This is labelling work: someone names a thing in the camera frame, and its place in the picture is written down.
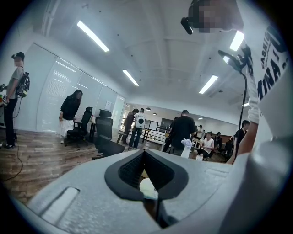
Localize black and green backpack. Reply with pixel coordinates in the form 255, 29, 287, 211
16, 72, 31, 99

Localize long ceiling light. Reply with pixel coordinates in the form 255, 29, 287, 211
198, 75, 219, 95
229, 30, 245, 52
76, 20, 110, 53
122, 69, 140, 87

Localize black gooseneck stand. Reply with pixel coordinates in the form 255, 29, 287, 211
238, 70, 249, 130

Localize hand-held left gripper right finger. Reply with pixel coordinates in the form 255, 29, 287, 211
144, 149, 233, 234

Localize black metal railing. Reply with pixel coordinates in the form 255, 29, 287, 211
141, 121, 166, 143

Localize black office chair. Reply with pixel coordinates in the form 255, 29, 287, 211
92, 109, 125, 160
65, 106, 93, 151

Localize black floor cable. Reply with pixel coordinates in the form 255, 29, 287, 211
0, 134, 24, 181

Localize white tissues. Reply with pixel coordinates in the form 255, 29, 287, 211
139, 178, 159, 198

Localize black head-worn camera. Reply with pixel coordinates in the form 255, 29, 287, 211
180, 16, 194, 35

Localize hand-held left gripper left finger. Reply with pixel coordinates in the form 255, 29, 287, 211
27, 149, 161, 234

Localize black phone on holder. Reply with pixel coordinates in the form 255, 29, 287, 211
217, 49, 250, 74

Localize person's right forearm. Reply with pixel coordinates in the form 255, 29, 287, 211
226, 120, 260, 165

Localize white vase with flowers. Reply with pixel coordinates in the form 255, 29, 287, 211
180, 138, 193, 159

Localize person's white printed T-shirt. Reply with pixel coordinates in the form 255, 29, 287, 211
235, 0, 291, 124

